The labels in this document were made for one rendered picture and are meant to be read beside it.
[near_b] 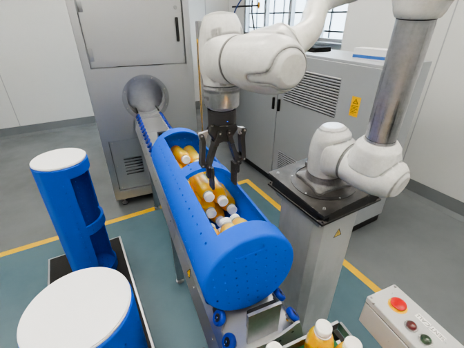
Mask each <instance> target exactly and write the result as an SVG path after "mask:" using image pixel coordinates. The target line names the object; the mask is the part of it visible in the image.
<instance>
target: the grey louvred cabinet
mask: <svg viewBox="0 0 464 348"><path fill-rule="evenodd" d="M353 53H354V52H349V51H343V50H332V49H331V51H330V52H308V51H306V53H305V54H306V57H307V69H306V73H305V75H304V77H303V79H302V81H301V82H300V83H299V84H298V85H297V86H296V87H295V88H294V89H292V90H290V91H289V92H286V93H282V94H279V95H263V94H258V93H252V92H250V91H247V90H243V89H241V88H240V102H239V106H238V107H237V108H236V124H237V126H243V127H245V128H246V135H245V146H246V160H245V162H246V163H248V164H249V165H251V166H252V167H253V168H254V169H256V170H257V171H259V172H260V173H261V174H263V175H264V176H265V177H267V178H268V179H269V180H271V181H273V180H272V179H271V178H270V177H269V172H270V171H274V170H276V169H278V168H281V167H283V166H287V165H289V164H292V163H295V162H298V161H300V160H303V159H306V158H308V153H309V147H310V143H311V139H312V137H313V135H314V133H315V132H316V130H317V129H318V128H320V127H321V126H322V125H323V124H324V123H327V122H338V123H341V124H344V125H345V126H346V127H347V128H348V129H349V130H350V131H351V134H352V136H351V137H352V138H354V139H355V140H357V139H359V138H360V137H362V136H363V135H365V133H366V130H367V125H368V123H369V118H370V115H371V110H372V107H373V104H374V99H375V96H376V91H377V88H378V83H379V81H380V76H381V72H382V69H383V65H384V62H382V61H370V60H364V59H352V56H353ZM431 64H432V61H425V60H424V62H423V66H422V68H421V71H420V75H419V77H418V79H417V82H416V85H415V87H414V91H413V93H412V97H411V99H410V102H409V106H408V108H407V112H406V114H405V118H404V120H403V124H402V126H401V129H400V132H399V134H398V138H397V140H398V142H399V143H400V145H401V147H402V148H403V147H404V145H405V141H406V139H407V135H408V132H409V129H410V126H411V124H412V120H413V118H414V114H415V112H416V108H417V105H418V102H419V99H420V97H421V93H422V91H423V87H424V85H425V82H426V79H427V76H428V73H429V70H430V67H431ZM379 198H381V201H379V202H377V203H375V204H372V205H370V206H367V207H365V208H363V209H361V210H359V211H358V212H357V215H356V219H355V222H354V227H353V229H352V232H353V231H355V230H357V229H359V228H361V227H363V226H365V225H367V224H369V223H371V222H373V221H375V220H377V219H378V215H379V214H380V213H382V210H383V207H384V204H385V200H386V197H379Z"/></svg>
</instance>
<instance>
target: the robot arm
mask: <svg viewBox="0 0 464 348"><path fill-rule="evenodd" d="M355 1H357V0H307V2H306V4H305V7H304V10H303V13H302V17H301V20H300V22H299V23H297V24H296V25H294V26H292V27H290V26H289V25H287V24H285V23H282V22H278V23H275V24H273V25H270V26H266V27H263V28H258V29H255V30H251V31H250V32H249V33H247V34H243V30H242V26H241V23H240V20H239V19H238V16H237V15H236V13H234V12H224V11H219V12H212V13H209V14H207V15H205V16H204V17H203V19H202V23H201V27H200V35H199V62H200V72H201V75H202V78H203V84H204V86H203V89H204V105H205V106H206V107H207V112H208V127H207V129H206V130H205V131H202V132H200V131H198V132H197V136H198V138H199V165H200V166H201V168H206V176H207V178H208V179H209V186H210V187H211V188H212V190H215V171H214V168H213V166H212V164H213V160H214V157H215V153H216V150H217V147H218V146H219V143H221V142H228V145H229V148H230V151H231V154H232V156H233V160H231V181H232V183H233V184H234V185H237V173H239V172H240V165H241V161H244V160H246V146H245V135H246V131H247V129H246V128H245V127H243V126H237V124H236V108H237V107H238V106H239V102H240V88H241V89H243V90H247V91H250V92H252V93H258V94H263V95H279V94H282V93H286V92H289V91H290V90H292V89H294V88H295V87H296V86H297V85H298V84H299V83H300V82H301V81H302V79H303V77H304V75H305V73H306V69H307V57H306V54H305V53H306V51H308V50H309V49H310V48H311V47H312V46H313V45H314V44H315V42H317V40H318V39H319V37H320V36H321V34H322V31H323V28H324V25H325V20H326V17H327V13H328V11H329V10H331V9H333V8H336V7H338V6H342V5H345V4H348V3H353V2H355ZM391 1H392V12H393V15H394V17H395V18H396V20H395V23H394V27H393V30H392V34H391V38H390V41H389V46H388V49H387V54H386V57H385V62H384V65H383V69H382V72H381V76H380V81H379V83H378V88H377V91H376V96H375V99H374V104H373V107H372V110H371V115H370V118H369V123H368V125H367V130H366V133H365V135H363V136H362V137H360V138H359V139H357V140H355V139H354V138H352V137H351V136H352V134H351V131H350V130H349V129H348V128H347V127H346V126H345V125H344V124H341V123H338V122H327V123H324V124H323V125H322V126H321V127H320V128H318V129H317V130H316V132H315V133H314V135H313V137H312V139H311V143H310V147H309V153H308V160H307V161H306V162H305V166H306V167H307V169H306V170H305V171H298V172H297V173H296V176H297V177H299V178H300V179H301V180H302V181H303V182H305V183H306V184H307V185H308V186H309V187H310V188H311V189H312V190H313V191H314V193H315V194H316V195H318V196H322V195H324V194H325V193H328V192H332V191H335V190H338V189H342V188H347V187H351V186H353V187H355V188H356V189H358V190H360V191H363V192H365V193H367V194H370V195H374V196H377V197H395V196H397V195H398V194H399V193H400V192H401V191H402V190H403V189H404V188H405V187H406V186H407V184H408V182H409V179H410V171H409V168H408V166H407V165H406V163H404V162H403V155H402V151H403V149H402V147H401V145H400V143H399V142H398V140H397V138H398V134H399V132H400V129H401V126H402V124H403V120H404V118H405V114H406V112H407V108H408V106H409V102H410V99H411V97H412V93H413V91H414V87H415V85H416V82H417V79H418V77H419V75H420V72H421V68H422V66H423V62H424V60H425V56H426V54H427V50H428V48H429V44H430V41H431V39H432V35H433V34H434V30H435V27H436V24H437V20H438V19H439V18H441V17H442V16H443V15H444V14H445V13H446V12H447V11H448V9H449V7H450V6H451V5H452V4H453V2H454V1H455V0H391ZM236 131H237V133H238V149H239V156H238V152H237V150H236V147H235V144H234V143H235V142H234V139H233V136H234V134H235V132H236ZM207 135H210V136H211V144H210V147H209V151H208V154H207V157H206V139H207Z"/></svg>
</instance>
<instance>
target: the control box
mask: <svg viewBox="0 0 464 348"><path fill-rule="evenodd" d="M393 297H398V298H401V299H402V300H404V301H405V302H406V304H407V308H406V310H404V311H400V310H397V309H396V308H394V307H393V306H392V304H391V302H390V300H391V298H393ZM419 315H420V316H419ZM417 316H418V317H417ZM421 317H422V318H421ZM420 318H421V319H420ZM408 320H412V321H414V322H415V323H416V324H417V329H416V330H415V331H413V330H411V329H409V328H408V327H407V325H406V322H407V321H408ZM423 320H424V321H426V322H423ZM359 321H360V322H361V323H362V324H363V325H364V327H365V328H366V329H367V330H368V332H369V333H370V334H371V335H372V336H373V337H374V338H375V339H376V341H377V342H378V343H379V344H380V346H381V347H382V348H464V346H462V344H461V343H460V342H459V341H457V340H456V339H455V338H454V337H453V336H452V335H451V334H449V333H448V332H447V331H446V330H445V329H444V328H443V327H441V326H440V325H439V324H438V323H437V321H435V320H434V319H433V318H432V317H431V316H430V315H428V314H427V313H426V312H425V311H424V310H423V309H421V308H420V307H419V306H418V305H417V304H416V303H415V302H414V301H413V300H412V299H411V298H410V297H409V296H407V295H406V294H405V293H404V292H403V291H402V290H400V289H399V288H398V287H397V286H396V285H395V284H393V285H392V286H390V287H387V288H385V289H383V290H381V291H378V292H376V293H374V294H372V295H370V296H367V299H366V303H365V305H364V307H363V309H362V312H361V315H360V317H359ZM428 323H429V324H428ZM427 325H429V326H427ZM433 328H434V329H433ZM431 329H432V330H431ZM435 331H436V332H437V334H438V335H436V332H435ZM422 334H426V335H428V336H429V337H430V338H431V339H432V343H431V345H426V344H424V343H423V342H422V341H421V340H420V336H421V335H422ZM440 336H442V337H441V338H439V337H440ZM441 339H442V340H441Z"/></svg>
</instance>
